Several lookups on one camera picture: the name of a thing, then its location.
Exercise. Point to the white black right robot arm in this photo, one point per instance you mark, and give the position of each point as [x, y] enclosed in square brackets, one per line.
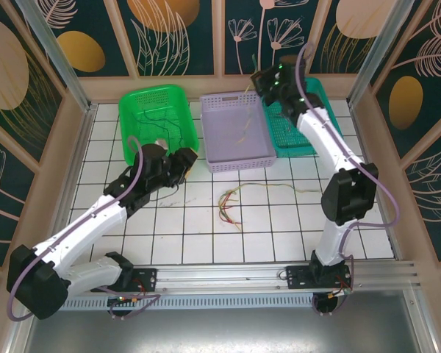
[327, 143]

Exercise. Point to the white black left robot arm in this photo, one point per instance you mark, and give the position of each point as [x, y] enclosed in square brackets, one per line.
[88, 224]

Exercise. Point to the lavender plastic basket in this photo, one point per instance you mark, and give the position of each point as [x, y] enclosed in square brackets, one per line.
[224, 147]

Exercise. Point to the teal plastic basket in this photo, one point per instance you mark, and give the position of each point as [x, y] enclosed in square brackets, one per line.
[294, 143]

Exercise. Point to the bright green plastic basket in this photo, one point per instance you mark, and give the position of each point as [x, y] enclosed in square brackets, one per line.
[150, 99]

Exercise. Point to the small circuit board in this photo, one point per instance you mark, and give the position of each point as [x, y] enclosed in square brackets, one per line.
[123, 299]

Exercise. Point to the grey metal plate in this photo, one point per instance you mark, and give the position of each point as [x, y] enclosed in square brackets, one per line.
[224, 331]

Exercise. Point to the yellow connector plug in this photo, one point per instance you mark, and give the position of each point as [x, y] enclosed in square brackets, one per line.
[340, 292]

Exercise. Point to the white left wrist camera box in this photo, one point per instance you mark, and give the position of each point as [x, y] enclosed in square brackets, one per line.
[161, 144]

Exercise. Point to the aluminium side rail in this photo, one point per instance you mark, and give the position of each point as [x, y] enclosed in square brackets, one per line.
[80, 147]
[358, 125]

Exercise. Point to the pink flower outline wall panel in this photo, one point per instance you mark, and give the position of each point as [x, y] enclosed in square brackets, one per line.
[242, 22]

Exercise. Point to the gold frond wall panel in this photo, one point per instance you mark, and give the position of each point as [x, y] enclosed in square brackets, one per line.
[353, 22]

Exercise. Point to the aluminium corner post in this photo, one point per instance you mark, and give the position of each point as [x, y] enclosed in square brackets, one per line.
[59, 55]
[382, 55]

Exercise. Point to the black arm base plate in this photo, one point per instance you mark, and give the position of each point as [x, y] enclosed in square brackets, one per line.
[297, 279]
[147, 279]

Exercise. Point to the long aluminium base rail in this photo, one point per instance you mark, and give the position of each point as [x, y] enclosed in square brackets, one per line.
[224, 276]

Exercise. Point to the pink fern wall panel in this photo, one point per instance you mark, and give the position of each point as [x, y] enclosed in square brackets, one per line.
[408, 99]

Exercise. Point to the white leaf outline wall panel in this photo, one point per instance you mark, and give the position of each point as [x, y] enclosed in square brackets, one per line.
[161, 22]

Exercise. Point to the orange oval wall panel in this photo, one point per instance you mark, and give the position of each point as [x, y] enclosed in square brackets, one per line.
[81, 51]

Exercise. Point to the single flower wall panel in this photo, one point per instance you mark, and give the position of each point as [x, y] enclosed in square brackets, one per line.
[3, 206]

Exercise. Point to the gold grass wall panel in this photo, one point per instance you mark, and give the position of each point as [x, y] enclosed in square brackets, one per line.
[7, 73]

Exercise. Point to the pink feather wall panel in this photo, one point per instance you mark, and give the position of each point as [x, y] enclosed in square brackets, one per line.
[437, 184]

